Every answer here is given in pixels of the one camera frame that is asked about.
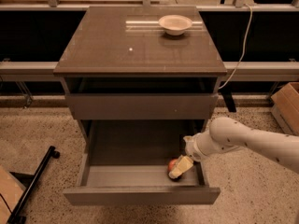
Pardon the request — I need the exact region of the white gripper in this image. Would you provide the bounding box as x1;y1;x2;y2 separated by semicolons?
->
177;133;205;175

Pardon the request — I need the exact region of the red apple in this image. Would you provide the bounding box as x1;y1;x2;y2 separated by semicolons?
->
167;159;182;180

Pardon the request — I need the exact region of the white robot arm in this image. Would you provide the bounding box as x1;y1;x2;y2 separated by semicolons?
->
168;117;299;179

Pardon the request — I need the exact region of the open middle drawer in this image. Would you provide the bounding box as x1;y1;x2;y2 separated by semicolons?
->
64;120;221;205

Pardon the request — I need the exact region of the grey drawer cabinet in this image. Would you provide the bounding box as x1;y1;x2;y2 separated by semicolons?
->
54;7;226;140

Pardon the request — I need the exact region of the top grey drawer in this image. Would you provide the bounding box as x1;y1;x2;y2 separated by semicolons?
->
66;77;218;119

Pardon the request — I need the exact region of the cardboard box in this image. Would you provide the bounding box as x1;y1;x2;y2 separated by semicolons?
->
271;82;299;135

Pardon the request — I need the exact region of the white bowl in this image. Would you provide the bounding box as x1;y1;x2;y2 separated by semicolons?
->
158;15;192;35

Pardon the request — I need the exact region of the black stand leg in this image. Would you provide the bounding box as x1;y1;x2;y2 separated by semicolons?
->
7;146;60;224

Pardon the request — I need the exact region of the wooden board at left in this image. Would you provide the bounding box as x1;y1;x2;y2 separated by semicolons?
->
0;165;25;224

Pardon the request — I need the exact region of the metal railing frame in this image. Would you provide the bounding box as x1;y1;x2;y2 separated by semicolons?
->
0;0;299;84

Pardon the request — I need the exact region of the white cable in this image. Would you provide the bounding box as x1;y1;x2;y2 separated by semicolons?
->
218;4;254;91

